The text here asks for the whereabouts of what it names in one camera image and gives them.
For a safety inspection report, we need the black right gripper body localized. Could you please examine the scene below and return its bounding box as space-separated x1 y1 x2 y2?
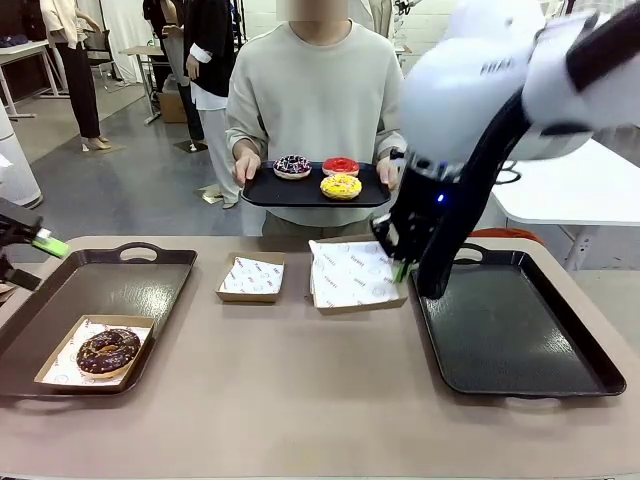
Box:
372 149 469 266

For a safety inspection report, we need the white printed paper liner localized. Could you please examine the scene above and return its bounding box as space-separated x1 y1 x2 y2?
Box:
219 255 285 295
42 319 154 389
308 239 401 309

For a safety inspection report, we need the brown paper food box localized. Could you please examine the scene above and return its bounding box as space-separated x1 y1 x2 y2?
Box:
304 238 411 316
214 251 287 305
33 313 157 394

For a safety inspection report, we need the yellow sprinkled donut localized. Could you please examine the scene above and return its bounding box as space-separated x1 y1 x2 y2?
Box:
319 173 363 202

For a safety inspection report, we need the red glazed donut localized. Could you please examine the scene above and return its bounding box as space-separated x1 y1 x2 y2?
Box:
321 156 361 177

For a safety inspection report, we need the chocolate glazed donut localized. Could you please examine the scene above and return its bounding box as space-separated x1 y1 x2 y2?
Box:
75 328 142 380

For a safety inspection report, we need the purple sprinkled donut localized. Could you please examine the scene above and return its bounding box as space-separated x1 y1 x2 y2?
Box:
272 154 313 181

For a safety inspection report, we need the black serving tray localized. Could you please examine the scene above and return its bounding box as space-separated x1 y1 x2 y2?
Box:
241 160 392 209

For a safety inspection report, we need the person's right forearm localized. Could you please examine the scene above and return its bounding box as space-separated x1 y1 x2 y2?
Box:
231 137 259 160

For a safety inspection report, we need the person's left hand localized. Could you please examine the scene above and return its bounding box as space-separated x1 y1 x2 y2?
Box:
375 157 401 191

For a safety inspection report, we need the person's right hand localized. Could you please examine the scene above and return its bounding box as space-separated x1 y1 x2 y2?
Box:
232 154 262 189

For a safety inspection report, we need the white cylindrical appliance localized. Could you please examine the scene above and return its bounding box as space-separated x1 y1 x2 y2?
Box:
0 102 44 210

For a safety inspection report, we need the orange stool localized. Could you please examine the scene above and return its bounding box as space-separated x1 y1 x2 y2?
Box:
472 227 546 246

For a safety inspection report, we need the person in cream sweatshirt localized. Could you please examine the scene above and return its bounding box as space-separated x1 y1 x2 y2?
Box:
224 0 409 239

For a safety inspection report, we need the large white table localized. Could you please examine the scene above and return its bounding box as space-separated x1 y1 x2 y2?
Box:
487 137 640 274

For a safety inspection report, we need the mannequin in beige top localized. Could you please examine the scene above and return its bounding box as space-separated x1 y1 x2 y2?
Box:
39 0 112 151

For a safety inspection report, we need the cardboard box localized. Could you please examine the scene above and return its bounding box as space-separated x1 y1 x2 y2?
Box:
158 89 189 124

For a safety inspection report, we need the white desk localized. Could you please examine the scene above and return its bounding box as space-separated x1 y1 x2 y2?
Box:
0 39 69 121

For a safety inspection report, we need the beige hanging garment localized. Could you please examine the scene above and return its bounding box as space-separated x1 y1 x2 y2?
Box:
360 0 396 39

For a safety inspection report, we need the black chair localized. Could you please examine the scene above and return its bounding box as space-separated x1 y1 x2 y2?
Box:
82 29 124 81

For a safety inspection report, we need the small wooden table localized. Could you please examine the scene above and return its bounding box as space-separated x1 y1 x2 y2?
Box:
118 44 166 126

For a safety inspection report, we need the mannequin in dark outfit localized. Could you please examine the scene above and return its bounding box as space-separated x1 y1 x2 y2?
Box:
142 0 206 144

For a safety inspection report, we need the mannequin in black jacket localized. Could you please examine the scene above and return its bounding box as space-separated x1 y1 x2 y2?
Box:
182 0 241 209

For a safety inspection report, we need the black cable sleeve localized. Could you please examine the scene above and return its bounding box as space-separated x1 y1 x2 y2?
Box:
417 7 640 301

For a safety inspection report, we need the dark brown handled tray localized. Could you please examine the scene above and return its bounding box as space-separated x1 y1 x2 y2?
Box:
0 242 199 415

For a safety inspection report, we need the black handled tray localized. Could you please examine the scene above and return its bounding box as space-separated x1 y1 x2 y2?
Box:
407 242 628 401

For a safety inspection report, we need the tan mannequin base plate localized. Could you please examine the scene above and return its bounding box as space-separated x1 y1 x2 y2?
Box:
79 142 129 156

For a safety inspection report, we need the gold mannequin base plate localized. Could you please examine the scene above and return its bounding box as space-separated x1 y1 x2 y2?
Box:
193 183 241 206

